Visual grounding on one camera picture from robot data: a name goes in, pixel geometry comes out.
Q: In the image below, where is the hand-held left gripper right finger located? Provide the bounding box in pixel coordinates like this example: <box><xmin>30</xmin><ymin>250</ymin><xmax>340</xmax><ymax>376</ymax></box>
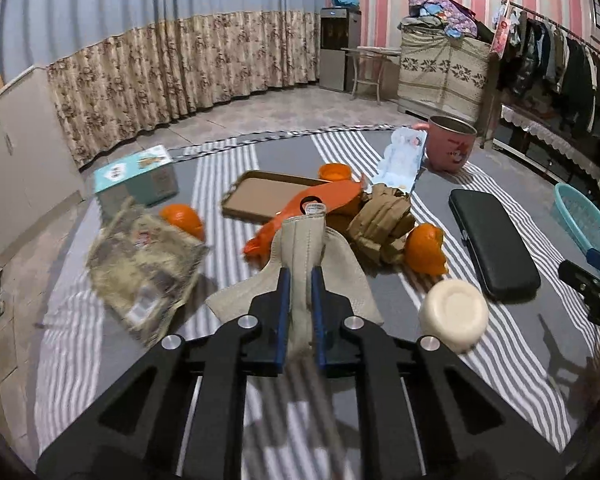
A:
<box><xmin>311</xmin><ymin>266</ymin><xmax>567</xmax><ymax>480</ymax></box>

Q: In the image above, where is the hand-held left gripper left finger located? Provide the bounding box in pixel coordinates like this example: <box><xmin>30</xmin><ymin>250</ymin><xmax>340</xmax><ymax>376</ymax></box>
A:
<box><xmin>35</xmin><ymin>266</ymin><xmax>292</xmax><ymax>480</ymax></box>

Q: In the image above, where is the teal plastic basket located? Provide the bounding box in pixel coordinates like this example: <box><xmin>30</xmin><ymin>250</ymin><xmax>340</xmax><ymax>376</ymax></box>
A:
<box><xmin>553</xmin><ymin>182</ymin><xmax>600</xmax><ymax>286</ymax></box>

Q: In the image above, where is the beige cloth pouch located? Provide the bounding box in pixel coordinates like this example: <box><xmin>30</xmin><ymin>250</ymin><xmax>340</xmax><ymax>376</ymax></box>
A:
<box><xmin>205</xmin><ymin>200</ymin><xmax>385</xmax><ymax>361</ymax></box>

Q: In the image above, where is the khaki cloth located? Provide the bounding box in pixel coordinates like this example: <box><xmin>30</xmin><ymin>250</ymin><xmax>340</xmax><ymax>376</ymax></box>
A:
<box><xmin>346</xmin><ymin>183</ymin><xmax>417</xmax><ymax>266</ymax></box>

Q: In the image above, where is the orange tangerine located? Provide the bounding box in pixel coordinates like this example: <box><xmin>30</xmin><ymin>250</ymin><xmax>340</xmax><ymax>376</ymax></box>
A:
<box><xmin>404</xmin><ymin>223</ymin><xmax>449</xmax><ymax>277</ymax></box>

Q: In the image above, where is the orange peel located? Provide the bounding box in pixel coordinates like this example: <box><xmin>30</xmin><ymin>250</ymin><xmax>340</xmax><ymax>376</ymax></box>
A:
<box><xmin>159</xmin><ymin>203</ymin><xmax>206</xmax><ymax>242</ymax></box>

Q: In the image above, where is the printed packet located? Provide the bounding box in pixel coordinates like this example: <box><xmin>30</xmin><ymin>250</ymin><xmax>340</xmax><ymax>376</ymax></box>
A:
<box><xmin>84</xmin><ymin>199</ymin><xmax>212</xmax><ymax>348</ymax></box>

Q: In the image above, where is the black zip case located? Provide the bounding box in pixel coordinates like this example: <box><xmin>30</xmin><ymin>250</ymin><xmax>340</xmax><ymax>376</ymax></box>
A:
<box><xmin>448</xmin><ymin>188</ymin><xmax>542</xmax><ymax>304</ymax></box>

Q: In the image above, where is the brown cardboard tray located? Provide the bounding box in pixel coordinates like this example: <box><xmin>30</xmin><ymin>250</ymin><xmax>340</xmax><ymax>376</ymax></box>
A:
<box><xmin>221</xmin><ymin>170</ymin><xmax>321</xmax><ymax>225</ymax></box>

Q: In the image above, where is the orange plastic scoop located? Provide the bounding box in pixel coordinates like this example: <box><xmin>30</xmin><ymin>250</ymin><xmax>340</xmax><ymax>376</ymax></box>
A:
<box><xmin>243</xmin><ymin>180</ymin><xmax>366</xmax><ymax>263</ymax></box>

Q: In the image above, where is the grey striped mat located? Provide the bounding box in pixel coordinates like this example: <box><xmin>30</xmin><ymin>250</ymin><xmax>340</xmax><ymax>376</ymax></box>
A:
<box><xmin>35</xmin><ymin>127</ymin><xmax>600</xmax><ymax>480</ymax></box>

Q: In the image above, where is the low cabinet with lace cloth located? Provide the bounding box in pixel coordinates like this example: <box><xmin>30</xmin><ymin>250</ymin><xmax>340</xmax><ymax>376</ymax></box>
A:
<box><xmin>492</xmin><ymin>105</ymin><xmax>600</xmax><ymax>186</ymax></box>

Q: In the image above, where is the cream round container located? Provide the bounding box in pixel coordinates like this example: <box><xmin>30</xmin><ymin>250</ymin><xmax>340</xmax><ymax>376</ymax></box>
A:
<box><xmin>418</xmin><ymin>279</ymin><xmax>490</xmax><ymax>354</ymax></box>

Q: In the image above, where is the small orange cup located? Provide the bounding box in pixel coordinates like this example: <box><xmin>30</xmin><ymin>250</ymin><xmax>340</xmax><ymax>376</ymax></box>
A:
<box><xmin>318</xmin><ymin>162</ymin><xmax>352</xmax><ymax>183</ymax></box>

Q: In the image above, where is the white and blue packet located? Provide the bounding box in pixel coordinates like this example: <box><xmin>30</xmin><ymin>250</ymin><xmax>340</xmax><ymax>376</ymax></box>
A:
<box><xmin>369</xmin><ymin>127</ymin><xmax>428</xmax><ymax>193</ymax></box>

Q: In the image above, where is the pink metal cup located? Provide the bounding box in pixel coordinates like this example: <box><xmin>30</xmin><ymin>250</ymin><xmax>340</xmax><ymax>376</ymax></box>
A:
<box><xmin>412</xmin><ymin>115</ymin><xmax>479</xmax><ymax>173</ymax></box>

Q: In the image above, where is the row of hanging clothes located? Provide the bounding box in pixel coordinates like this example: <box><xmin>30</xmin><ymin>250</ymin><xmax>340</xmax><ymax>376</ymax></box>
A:
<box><xmin>497</xmin><ymin>10</ymin><xmax>600</xmax><ymax>141</ymax></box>

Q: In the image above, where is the teal cardboard box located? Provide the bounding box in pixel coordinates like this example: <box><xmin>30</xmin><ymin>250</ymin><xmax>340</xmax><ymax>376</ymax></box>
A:
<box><xmin>93</xmin><ymin>145</ymin><xmax>180</xmax><ymax>211</ymax></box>

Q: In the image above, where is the metal clothes rack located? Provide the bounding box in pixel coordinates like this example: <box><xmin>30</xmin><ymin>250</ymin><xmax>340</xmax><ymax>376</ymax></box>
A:
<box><xmin>480</xmin><ymin>0</ymin><xmax>600</xmax><ymax>148</ymax></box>

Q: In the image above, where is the cloth-covered cabinet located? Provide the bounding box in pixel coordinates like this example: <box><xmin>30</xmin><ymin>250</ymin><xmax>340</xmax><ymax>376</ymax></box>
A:
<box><xmin>396</xmin><ymin>27</ymin><xmax>493</xmax><ymax>123</ymax></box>

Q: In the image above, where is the pink hanging bag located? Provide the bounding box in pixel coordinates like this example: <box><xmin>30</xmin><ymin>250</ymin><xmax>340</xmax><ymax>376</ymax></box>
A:
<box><xmin>492</xmin><ymin>2</ymin><xmax>513</xmax><ymax>56</ymax></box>

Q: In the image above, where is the small metal table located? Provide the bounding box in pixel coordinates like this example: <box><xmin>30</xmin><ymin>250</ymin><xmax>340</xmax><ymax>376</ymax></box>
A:
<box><xmin>341</xmin><ymin>46</ymin><xmax>402</xmax><ymax>103</ymax></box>

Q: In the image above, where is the grey water dispenser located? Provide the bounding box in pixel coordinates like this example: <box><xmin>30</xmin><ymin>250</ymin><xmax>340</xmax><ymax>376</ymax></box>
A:
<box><xmin>319</xmin><ymin>6</ymin><xmax>362</xmax><ymax>93</ymax></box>

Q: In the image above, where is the blue and floral curtain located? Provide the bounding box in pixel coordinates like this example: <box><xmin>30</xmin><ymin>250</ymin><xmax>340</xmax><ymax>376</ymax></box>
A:
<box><xmin>0</xmin><ymin>0</ymin><xmax>331</xmax><ymax>171</ymax></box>

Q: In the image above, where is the pile of folded clothes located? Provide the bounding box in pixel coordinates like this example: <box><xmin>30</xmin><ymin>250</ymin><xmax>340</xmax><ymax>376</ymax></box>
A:
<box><xmin>399</xmin><ymin>0</ymin><xmax>496</xmax><ymax>41</ymax></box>

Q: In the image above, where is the white cabinet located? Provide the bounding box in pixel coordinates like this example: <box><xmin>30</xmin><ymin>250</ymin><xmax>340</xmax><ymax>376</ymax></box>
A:
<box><xmin>0</xmin><ymin>65</ymin><xmax>88</xmax><ymax>268</ymax></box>

